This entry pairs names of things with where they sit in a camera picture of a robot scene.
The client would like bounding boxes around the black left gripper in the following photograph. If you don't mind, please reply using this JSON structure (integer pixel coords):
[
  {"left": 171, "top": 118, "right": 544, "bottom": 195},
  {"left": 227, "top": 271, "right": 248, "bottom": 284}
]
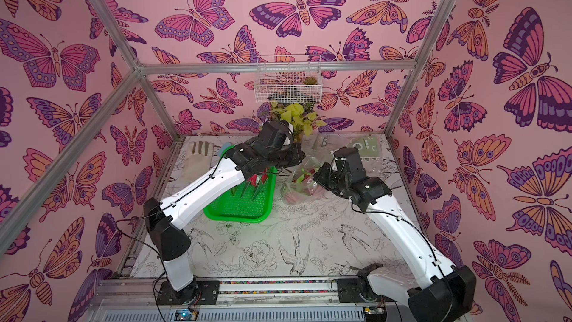
[{"left": 264, "top": 144, "right": 308, "bottom": 171}]

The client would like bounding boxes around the red dragon fruit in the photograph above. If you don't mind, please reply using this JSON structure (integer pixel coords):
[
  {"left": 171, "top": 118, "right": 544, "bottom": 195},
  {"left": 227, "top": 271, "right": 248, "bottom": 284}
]
[{"left": 230, "top": 172, "right": 268, "bottom": 201}]

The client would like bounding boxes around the clear zip-top bag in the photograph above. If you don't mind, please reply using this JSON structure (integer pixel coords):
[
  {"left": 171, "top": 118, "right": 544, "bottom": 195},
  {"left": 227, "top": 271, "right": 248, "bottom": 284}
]
[{"left": 311, "top": 134, "right": 388, "bottom": 162}]

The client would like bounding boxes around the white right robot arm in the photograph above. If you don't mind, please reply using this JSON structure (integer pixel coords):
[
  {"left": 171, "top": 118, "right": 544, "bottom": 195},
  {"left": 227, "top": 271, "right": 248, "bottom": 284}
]
[{"left": 314, "top": 147, "right": 476, "bottom": 321}]

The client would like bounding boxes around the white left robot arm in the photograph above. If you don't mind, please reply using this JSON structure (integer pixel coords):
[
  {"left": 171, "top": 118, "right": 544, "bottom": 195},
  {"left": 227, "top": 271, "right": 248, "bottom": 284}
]
[{"left": 144, "top": 121, "right": 305, "bottom": 304}]

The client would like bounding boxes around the potted green leafy plant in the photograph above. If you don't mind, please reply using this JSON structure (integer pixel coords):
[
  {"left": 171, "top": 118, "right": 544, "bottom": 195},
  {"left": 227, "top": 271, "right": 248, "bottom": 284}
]
[{"left": 259, "top": 101, "right": 326, "bottom": 142}]

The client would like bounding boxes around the green plastic basket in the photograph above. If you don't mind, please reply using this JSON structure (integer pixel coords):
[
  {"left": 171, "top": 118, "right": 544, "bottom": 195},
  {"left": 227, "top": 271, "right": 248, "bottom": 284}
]
[{"left": 203, "top": 167, "right": 278, "bottom": 224}]

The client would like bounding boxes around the beige green work glove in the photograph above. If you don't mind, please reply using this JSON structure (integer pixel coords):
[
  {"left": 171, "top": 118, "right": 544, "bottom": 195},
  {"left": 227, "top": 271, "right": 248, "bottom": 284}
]
[{"left": 179, "top": 141, "right": 215, "bottom": 184}]

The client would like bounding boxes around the white wire wall basket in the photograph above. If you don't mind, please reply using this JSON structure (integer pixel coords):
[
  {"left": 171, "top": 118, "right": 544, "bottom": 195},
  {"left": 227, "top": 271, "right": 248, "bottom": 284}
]
[{"left": 253, "top": 55, "right": 323, "bottom": 104}]

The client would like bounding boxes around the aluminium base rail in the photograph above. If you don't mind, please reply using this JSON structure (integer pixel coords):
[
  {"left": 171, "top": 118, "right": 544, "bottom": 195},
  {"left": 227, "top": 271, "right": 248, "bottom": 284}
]
[{"left": 86, "top": 277, "right": 414, "bottom": 321}]

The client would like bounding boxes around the aluminium frame post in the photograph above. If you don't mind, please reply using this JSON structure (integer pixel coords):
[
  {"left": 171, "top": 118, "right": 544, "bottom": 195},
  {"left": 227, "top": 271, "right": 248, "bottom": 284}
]
[{"left": 89, "top": 0, "right": 180, "bottom": 140}]

